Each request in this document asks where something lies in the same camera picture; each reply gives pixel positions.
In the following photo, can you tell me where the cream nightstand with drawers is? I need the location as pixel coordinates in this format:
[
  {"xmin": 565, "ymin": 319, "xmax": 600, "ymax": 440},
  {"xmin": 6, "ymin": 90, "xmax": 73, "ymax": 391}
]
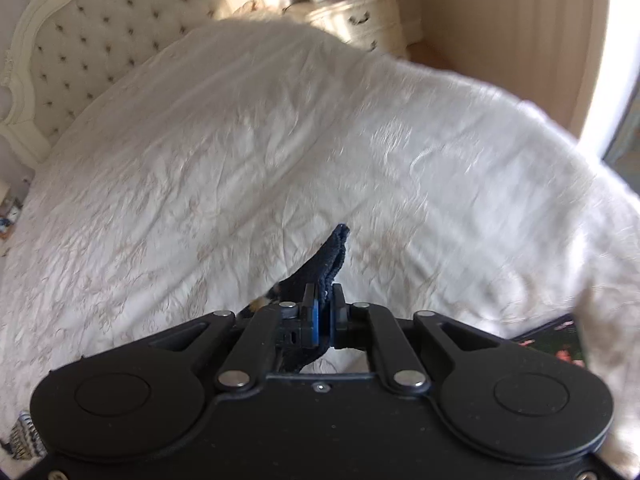
[{"xmin": 283, "ymin": 0, "xmax": 408, "ymax": 58}]

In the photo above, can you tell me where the navy yellow patterned knit sweater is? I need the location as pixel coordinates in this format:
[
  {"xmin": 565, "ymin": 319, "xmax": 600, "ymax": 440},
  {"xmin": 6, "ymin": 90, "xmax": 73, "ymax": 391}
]
[{"xmin": 239, "ymin": 223, "xmax": 350, "ymax": 373}]

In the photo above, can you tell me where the white embroidered bedspread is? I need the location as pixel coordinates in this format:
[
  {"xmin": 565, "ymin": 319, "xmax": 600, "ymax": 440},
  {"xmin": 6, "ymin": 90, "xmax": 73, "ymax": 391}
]
[{"xmin": 1, "ymin": 20, "xmax": 639, "ymax": 478}]

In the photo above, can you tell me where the cream tufted headboard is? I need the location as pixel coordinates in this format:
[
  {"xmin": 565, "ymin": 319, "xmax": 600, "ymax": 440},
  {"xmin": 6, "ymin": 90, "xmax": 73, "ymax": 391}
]
[{"xmin": 1, "ymin": 0, "xmax": 266, "ymax": 168}]

